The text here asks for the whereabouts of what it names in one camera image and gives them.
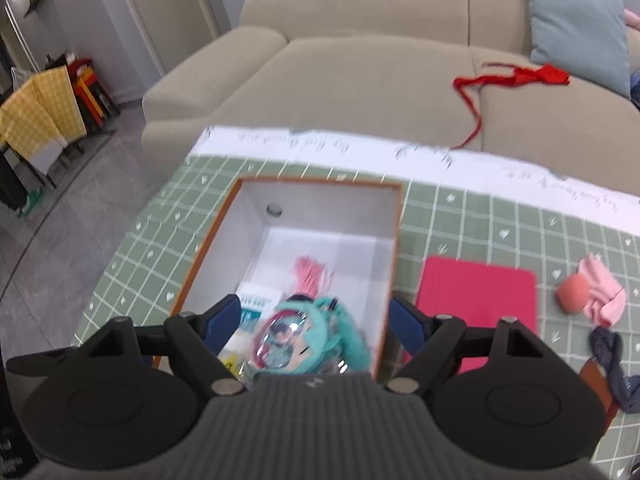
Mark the teal haired plush doll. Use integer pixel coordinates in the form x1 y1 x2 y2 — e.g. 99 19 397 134
248 295 371 375

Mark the red ribbon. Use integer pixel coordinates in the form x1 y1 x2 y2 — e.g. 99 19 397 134
452 62 570 150

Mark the red box lid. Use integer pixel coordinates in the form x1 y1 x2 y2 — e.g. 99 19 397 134
388 256 537 363

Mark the orange white open box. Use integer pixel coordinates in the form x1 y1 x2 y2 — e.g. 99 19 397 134
172 177 402 373

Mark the coral foam ball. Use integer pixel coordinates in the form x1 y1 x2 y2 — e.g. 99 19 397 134
555 273 590 315

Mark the dark navy cloth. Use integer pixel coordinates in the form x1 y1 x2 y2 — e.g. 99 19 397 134
589 326 640 414

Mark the pink cloth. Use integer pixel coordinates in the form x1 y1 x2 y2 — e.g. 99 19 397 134
578 254 627 328

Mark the green checked tablecloth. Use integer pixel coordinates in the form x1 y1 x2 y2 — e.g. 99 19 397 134
74 126 640 480

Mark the red storage rack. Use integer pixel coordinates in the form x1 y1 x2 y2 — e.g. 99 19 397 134
67 58 120 132

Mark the yellow checked cloth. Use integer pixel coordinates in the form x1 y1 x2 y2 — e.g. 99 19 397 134
1 67 87 172

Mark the beige sofa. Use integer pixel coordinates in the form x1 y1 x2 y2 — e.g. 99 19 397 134
142 0 639 194

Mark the blue anime print cushion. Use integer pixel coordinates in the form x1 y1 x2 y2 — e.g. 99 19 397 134
630 70 640 110

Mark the light blue cushion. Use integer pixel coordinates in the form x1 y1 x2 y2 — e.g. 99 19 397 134
528 0 630 99

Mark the pink plush on sofa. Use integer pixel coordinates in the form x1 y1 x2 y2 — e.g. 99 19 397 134
624 9 640 30

